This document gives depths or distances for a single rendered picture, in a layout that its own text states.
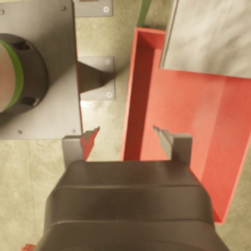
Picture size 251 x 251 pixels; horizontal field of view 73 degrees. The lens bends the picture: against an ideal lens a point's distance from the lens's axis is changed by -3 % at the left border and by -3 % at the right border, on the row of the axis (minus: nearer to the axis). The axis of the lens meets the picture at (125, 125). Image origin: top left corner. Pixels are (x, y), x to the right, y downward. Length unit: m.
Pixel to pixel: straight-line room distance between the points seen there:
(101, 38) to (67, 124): 0.99
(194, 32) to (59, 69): 0.29
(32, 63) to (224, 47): 0.39
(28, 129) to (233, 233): 1.99
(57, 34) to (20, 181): 1.49
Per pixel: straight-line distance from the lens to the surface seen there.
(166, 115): 0.75
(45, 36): 0.38
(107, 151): 1.37
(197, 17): 0.43
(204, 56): 0.46
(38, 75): 0.35
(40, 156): 1.53
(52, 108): 0.37
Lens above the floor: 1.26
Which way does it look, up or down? 76 degrees down
